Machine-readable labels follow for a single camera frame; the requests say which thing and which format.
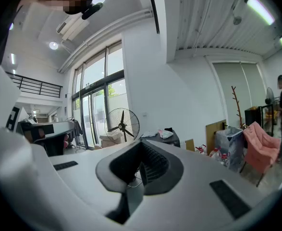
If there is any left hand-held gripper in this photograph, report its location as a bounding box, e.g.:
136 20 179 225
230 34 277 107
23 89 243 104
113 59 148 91
0 46 67 231

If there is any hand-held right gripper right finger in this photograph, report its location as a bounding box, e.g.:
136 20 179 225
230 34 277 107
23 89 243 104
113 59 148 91
140 140 272 231

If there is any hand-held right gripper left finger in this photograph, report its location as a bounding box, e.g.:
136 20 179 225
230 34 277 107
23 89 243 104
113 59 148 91
32 140 146 227

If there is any clear red-capped water bottle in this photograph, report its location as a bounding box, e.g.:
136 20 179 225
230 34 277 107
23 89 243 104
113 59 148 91
218 151 232 166
195 144 208 156
208 146 222 158

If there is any small cardboard box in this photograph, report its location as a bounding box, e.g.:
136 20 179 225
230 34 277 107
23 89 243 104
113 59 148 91
184 138 196 153

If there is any black balcony railing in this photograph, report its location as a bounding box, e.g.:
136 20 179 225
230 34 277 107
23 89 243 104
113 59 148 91
5 71 63 99

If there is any grey bin with plastic bag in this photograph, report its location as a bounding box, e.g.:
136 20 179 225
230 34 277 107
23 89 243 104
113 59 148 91
214 126 244 172

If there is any rack of dark clothes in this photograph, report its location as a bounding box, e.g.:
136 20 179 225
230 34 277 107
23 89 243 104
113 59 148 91
65 117 84 151

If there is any black low table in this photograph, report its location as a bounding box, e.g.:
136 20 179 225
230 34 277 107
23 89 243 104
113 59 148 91
140 128 181 148

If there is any large cardboard box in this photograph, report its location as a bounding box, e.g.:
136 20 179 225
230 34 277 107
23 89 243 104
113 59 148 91
99 131 123 147

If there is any white pink plastic bag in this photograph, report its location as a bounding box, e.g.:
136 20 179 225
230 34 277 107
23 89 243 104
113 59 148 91
158 128 174 140

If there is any black reception desk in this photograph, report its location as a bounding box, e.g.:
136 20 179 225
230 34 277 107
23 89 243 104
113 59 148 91
17 120 75 157

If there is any white folded cloth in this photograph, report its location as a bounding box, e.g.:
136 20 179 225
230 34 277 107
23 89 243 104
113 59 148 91
140 130 159 139

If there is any large black floor fan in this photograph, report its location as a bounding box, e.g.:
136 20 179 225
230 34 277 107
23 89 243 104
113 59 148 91
104 107 141 144

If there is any wooden coat rack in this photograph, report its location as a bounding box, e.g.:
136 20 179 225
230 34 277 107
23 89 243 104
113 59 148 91
231 85 246 129

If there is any black cabinet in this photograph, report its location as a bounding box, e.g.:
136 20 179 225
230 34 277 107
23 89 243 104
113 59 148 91
244 106 263 128

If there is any glass entrance door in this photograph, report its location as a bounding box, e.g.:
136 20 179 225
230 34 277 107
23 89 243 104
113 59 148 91
71 40 130 151

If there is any grey roller blind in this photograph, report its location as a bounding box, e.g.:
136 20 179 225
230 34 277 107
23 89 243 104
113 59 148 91
212 62 268 128

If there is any black display shelf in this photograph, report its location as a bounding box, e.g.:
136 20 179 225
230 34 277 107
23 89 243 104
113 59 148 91
260 103 282 137

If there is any white ceiling air conditioner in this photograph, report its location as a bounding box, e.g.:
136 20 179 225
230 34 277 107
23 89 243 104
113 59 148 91
56 15 89 42

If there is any small black standing fan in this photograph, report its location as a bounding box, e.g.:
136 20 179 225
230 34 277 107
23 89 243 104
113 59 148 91
265 87 276 106

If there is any head-worn black camera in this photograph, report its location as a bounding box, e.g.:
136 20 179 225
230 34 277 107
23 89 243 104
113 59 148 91
81 2 105 21

